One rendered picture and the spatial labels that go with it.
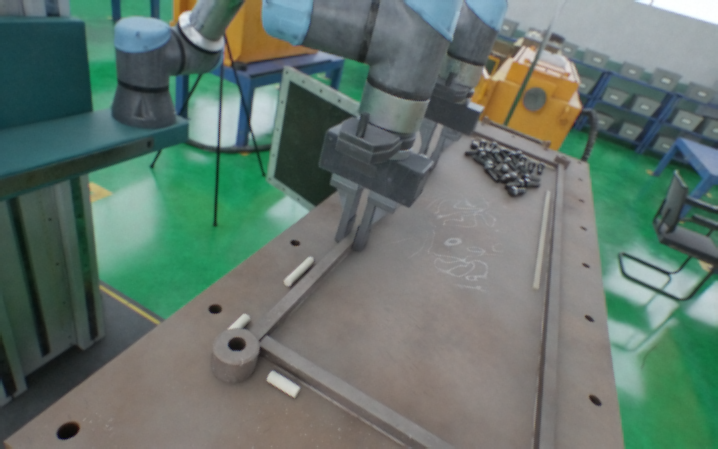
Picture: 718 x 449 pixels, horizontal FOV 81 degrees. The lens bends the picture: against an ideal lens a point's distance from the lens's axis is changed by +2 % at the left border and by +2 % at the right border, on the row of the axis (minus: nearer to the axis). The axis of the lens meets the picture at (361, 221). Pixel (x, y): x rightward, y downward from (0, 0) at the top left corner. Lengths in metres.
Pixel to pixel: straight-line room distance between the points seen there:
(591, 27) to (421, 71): 9.29
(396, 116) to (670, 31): 9.48
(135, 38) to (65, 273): 0.78
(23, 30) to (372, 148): 0.86
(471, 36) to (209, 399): 0.68
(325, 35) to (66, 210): 1.08
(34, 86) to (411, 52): 0.91
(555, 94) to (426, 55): 2.76
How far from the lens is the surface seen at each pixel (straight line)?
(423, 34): 0.45
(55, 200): 1.42
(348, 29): 0.45
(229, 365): 0.39
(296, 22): 0.45
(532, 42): 6.09
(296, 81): 1.85
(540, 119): 3.16
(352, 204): 0.55
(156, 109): 1.19
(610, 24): 9.74
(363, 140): 0.42
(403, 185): 0.50
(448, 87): 0.77
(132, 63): 1.16
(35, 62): 1.17
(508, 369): 0.53
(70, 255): 1.50
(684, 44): 9.94
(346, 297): 0.50
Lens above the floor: 1.70
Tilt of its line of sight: 32 degrees down
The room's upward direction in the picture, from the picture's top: 18 degrees clockwise
